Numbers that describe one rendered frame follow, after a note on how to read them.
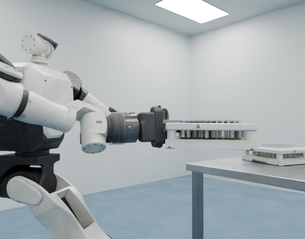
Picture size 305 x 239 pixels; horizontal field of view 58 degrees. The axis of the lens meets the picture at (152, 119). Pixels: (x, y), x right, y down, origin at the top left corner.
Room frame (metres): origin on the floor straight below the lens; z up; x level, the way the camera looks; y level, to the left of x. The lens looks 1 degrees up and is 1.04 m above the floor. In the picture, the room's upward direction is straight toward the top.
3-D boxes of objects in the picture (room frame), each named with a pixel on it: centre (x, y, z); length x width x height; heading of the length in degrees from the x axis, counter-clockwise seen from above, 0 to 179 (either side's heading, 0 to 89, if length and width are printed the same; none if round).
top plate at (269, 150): (1.39, -0.63, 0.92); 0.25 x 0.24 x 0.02; 24
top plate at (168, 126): (0.87, -0.18, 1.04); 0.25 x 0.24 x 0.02; 166
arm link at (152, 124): (0.81, 0.03, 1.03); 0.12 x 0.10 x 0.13; 108
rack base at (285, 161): (1.39, -0.63, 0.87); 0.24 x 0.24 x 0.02; 24
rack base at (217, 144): (0.87, -0.18, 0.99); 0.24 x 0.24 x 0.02; 76
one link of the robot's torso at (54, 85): (1.04, 0.48, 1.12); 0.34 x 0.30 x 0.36; 165
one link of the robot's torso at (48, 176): (1.05, 0.51, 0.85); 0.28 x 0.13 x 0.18; 75
